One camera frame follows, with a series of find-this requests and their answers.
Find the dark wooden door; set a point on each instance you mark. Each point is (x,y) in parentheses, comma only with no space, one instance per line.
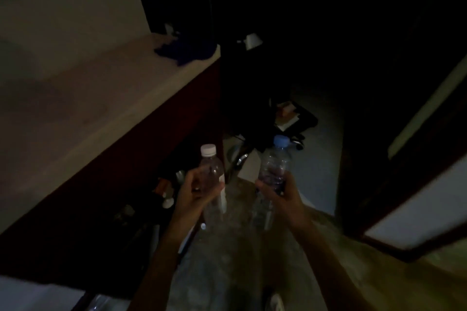
(416,161)

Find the black tray with small items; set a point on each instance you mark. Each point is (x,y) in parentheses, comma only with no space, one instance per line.
(292,117)

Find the clear bottle with white cap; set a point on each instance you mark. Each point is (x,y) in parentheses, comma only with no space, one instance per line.
(213,183)

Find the small orange bottle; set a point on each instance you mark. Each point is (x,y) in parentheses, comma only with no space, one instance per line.
(162,187)

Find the person's left hand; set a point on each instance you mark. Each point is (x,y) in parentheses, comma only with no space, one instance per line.
(186,200)

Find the person's left forearm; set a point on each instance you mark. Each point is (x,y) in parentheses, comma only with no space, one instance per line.
(160,267)

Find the person's right hand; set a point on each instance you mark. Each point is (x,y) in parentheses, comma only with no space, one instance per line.
(288,205)

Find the person's white shoe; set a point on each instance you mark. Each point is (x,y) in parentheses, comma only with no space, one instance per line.
(275,302)

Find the clear bottle with blue cap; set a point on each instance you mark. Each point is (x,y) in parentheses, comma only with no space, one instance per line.
(272,183)

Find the person's right forearm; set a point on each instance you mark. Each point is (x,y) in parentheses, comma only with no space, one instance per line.
(328,267)

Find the person's right thumb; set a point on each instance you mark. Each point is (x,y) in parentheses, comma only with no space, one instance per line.
(266,190)

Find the dark red wooden cabinet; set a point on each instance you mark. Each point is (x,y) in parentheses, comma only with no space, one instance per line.
(109,161)

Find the person's left thumb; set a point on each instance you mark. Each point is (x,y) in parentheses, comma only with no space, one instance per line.
(213,191)

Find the dark blue cloth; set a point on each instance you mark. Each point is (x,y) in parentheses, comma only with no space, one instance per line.
(184,48)

